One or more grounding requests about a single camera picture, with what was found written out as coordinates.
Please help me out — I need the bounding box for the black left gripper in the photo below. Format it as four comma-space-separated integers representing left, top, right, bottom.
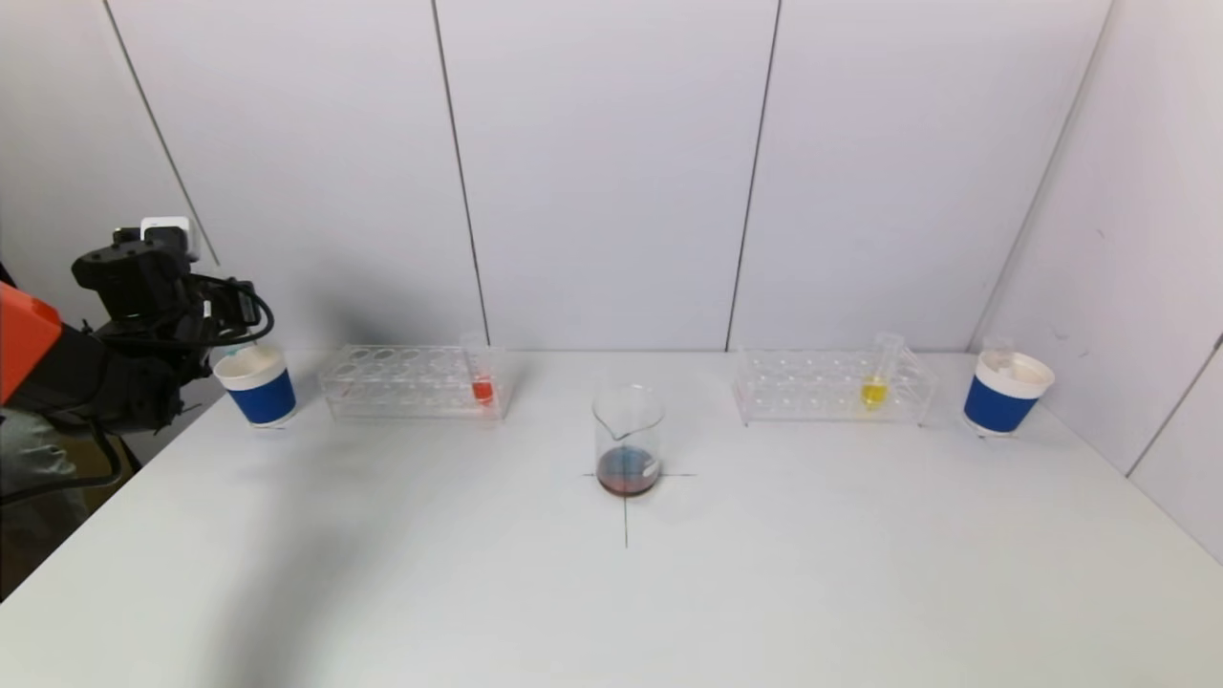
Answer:
210, 278, 262, 339

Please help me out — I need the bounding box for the clear acrylic tube rack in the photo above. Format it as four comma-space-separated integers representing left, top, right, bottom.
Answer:
319, 345, 514, 422
731, 348, 938, 427

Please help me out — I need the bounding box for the clear tube, red pigment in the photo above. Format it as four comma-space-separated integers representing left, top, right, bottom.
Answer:
461, 332, 499, 409

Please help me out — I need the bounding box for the clear glass beaker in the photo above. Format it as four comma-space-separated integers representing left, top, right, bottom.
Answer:
591, 384, 665, 500

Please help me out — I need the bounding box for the clear tube, yellow pigment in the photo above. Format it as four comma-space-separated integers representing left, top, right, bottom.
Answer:
859, 332, 905, 412

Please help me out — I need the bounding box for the blue white paper cup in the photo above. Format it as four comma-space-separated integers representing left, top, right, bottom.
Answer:
963, 350, 1056, 438
214, 345, 299, 429

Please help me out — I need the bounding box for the thin black camera cable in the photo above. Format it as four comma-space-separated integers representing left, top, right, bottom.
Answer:
96, 272, 275, 350

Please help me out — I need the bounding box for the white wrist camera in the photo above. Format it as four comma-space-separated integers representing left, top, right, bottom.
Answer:
140, 217, 194, 261

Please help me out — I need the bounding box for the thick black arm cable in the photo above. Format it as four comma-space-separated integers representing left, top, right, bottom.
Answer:
0, 425, 123, 507

